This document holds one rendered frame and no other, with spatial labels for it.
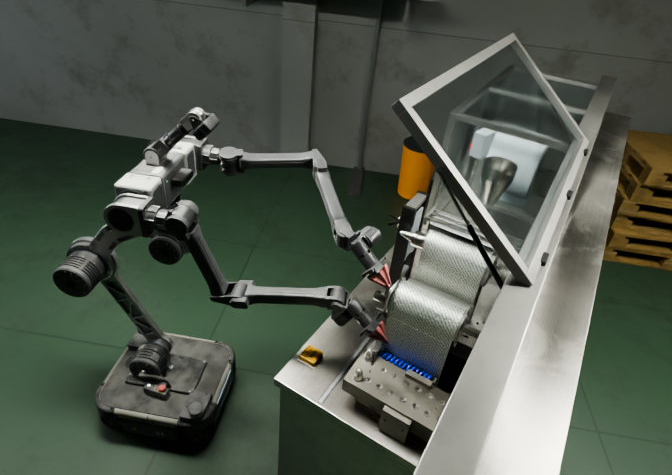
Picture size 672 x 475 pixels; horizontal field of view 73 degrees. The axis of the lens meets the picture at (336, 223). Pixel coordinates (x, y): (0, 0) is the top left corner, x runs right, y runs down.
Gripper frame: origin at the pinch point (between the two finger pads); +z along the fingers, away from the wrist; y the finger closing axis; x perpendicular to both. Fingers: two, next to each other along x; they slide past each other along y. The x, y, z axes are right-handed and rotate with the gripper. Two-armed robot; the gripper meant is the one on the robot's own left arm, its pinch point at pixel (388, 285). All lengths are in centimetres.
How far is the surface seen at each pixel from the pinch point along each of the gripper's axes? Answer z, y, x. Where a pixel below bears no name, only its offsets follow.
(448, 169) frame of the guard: -23, 23, 59
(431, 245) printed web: -1.3, -17.0, 13.8
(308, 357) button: 5.3, 19.5, -38.7
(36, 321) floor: -99, 38, -231
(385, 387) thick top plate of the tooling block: 25.8, 21.2, -10.6
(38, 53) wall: -368, -137, -322
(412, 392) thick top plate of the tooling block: 32.5, 17.4, -5.5
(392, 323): 10.9, 7.6, -2.6
